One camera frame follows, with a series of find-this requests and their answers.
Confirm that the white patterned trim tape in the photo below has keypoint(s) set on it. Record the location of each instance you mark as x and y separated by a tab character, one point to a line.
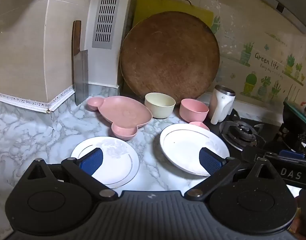
23	101

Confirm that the white thermos cup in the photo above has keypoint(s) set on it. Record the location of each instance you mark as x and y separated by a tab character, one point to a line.
219	105

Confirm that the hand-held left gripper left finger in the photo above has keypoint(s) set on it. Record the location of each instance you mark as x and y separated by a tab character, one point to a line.
91	161

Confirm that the round wooden cutting board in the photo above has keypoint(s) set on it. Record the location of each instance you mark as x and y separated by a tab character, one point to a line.
170	57

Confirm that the white pipe casing column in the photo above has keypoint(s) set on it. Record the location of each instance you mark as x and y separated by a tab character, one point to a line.
110	65

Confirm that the black gas stove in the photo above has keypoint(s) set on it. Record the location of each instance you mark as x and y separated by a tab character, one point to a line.
240	133

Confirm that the pink bear-shaped plate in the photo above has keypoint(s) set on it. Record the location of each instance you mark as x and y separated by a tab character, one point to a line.
120	112

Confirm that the black wok with glass lid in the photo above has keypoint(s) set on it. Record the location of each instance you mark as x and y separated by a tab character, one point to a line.
296	115

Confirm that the range hood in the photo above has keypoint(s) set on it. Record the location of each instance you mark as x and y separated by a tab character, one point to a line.
287	2

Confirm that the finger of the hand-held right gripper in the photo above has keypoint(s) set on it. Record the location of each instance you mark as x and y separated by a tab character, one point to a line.
252	155
291	154

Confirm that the cream bowl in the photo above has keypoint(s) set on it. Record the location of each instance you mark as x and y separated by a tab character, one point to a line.
159	110

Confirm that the grey vent grille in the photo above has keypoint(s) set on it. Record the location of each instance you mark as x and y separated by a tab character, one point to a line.
110	15

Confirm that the pink bowl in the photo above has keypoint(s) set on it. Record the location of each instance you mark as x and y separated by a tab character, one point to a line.
192	115

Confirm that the yellow plastic cutting board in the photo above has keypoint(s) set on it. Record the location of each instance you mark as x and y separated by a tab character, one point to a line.
148	7

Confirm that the white plate with floral print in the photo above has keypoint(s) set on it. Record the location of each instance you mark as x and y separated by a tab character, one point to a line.
115	160

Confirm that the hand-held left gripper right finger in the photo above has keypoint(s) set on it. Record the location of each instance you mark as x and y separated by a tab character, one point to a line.
210	161

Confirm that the small pink heart-shaped dish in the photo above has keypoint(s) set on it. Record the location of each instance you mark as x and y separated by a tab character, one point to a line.
199	125

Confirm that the plant-print wall sticker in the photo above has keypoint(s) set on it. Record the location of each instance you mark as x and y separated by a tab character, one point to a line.
265	62

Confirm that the plain white plate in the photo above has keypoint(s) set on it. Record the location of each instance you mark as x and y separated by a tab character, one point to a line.
183	145

